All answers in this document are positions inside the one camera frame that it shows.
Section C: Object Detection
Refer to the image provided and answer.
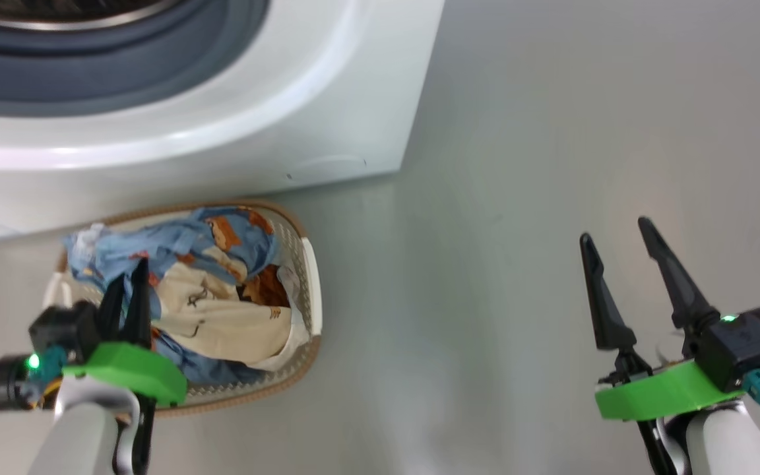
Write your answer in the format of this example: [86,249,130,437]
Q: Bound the blue and cream garment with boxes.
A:
[148,261,311,387]

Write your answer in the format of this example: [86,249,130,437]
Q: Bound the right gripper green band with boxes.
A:
[579,216,747,422]

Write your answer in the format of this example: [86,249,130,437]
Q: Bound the blue garment orange print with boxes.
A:
[63,206,282,311]

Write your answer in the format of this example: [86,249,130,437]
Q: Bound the cream laundry basket brown rim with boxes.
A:
[42,200,323,418]

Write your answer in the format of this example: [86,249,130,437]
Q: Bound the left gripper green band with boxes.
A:
[63,257,188,406]

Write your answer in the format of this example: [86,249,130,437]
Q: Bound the white washing machine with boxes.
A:
[0,0,445,243]

